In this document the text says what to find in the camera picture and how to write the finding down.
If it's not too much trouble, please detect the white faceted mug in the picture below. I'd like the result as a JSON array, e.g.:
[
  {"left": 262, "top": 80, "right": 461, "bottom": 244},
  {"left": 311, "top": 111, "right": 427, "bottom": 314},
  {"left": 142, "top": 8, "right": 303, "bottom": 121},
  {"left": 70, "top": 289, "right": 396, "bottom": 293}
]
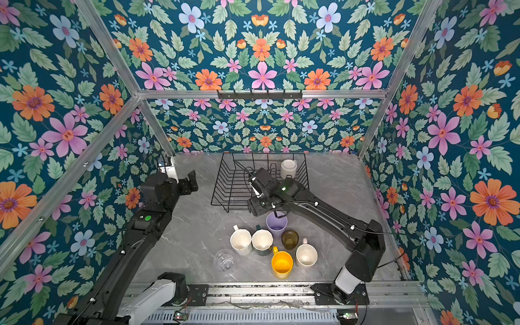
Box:
[{"left": 230, "top": 225, "right": 253, "bottom": 256}]

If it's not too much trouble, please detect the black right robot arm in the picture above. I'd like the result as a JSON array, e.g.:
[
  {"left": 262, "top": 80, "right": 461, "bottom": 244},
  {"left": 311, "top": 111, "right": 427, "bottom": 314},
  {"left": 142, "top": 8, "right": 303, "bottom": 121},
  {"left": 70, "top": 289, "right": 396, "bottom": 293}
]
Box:
[{"left": 247, "top": 168, "right": 386, "bottom": 304}]

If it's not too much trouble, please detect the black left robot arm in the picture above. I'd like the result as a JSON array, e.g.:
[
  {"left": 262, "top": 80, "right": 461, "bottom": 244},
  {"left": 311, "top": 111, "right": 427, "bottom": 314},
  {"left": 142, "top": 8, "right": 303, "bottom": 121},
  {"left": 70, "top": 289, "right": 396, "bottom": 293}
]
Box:
[{"left": 54, "top": 171, "right": 199, "bottom": 324}]

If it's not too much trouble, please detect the lilac plastic cup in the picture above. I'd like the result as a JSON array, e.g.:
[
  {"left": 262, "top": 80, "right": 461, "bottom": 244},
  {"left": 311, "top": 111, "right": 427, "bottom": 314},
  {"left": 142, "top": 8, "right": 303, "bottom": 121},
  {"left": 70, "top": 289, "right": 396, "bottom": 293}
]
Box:
[{"left": 266, "top": 211, "right": 288, "bottom": 239}]

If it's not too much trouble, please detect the green mug white inside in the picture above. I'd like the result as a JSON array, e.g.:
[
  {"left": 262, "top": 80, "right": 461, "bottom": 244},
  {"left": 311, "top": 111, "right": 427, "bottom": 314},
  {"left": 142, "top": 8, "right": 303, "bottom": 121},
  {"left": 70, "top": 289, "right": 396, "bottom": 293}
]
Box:
[{"left": 252, "top": 225, "right": 274, "bottom": 256}]

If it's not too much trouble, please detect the olive glass cup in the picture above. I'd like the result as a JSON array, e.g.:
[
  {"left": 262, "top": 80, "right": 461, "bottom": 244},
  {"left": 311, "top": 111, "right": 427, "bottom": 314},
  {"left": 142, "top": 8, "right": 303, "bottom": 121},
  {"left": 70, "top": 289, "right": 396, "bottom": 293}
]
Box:
[{"left": 281, "top": 230, "right": 299, "bottom": 250}]

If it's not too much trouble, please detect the yellow mug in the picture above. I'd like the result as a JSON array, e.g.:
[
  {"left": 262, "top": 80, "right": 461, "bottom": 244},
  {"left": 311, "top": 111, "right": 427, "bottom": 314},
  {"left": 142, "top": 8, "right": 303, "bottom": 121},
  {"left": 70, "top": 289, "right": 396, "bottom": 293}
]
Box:
[{"left": 271, "top": 246, "right": 294, "bottom": 280}]

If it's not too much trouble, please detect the pink mug white inside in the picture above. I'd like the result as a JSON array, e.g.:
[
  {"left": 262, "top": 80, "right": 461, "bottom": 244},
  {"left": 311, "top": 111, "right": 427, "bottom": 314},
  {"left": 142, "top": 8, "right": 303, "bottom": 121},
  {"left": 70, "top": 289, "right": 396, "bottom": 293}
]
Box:
[{"left": 295, "top": 238, "right": 318, "bottom": 268}]

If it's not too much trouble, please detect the clear glass cup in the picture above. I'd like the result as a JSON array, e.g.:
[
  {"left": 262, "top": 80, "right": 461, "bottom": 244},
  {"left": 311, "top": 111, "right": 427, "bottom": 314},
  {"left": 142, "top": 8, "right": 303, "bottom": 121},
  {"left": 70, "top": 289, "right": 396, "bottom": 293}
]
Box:
[{"left": 213, "top": 249, "right": 236, "bottom": 272}]

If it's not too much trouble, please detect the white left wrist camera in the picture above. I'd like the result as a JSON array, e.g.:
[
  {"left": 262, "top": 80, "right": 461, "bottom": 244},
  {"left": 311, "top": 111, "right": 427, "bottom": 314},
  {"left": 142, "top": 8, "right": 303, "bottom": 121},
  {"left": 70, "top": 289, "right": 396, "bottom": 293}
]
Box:
[{"left": 158, "top": 157, "right": 179, "bottom": 181}]

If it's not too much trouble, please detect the black wire dish rack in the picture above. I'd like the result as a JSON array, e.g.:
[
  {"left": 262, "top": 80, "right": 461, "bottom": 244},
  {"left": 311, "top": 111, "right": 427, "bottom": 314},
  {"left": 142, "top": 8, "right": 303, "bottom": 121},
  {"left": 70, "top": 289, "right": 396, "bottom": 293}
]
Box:
[{"left": 211, "top": 152, "right": 310, "bottom": 214}]

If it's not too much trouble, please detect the black hook rail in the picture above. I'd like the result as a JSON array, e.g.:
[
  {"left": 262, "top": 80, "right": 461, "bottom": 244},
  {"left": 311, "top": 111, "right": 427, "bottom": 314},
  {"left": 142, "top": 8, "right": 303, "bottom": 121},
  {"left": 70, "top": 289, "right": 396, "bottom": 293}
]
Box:
[{"left": 217, "top": 90, "right": 303, "bottom": 101}]

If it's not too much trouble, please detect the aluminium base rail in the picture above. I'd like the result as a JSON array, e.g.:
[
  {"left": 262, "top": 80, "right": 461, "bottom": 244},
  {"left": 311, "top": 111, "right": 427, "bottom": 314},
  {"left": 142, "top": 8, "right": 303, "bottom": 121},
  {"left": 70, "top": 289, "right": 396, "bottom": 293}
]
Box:
[{"left": 188, "top": 280, "right": 429, "bottom": 309}]

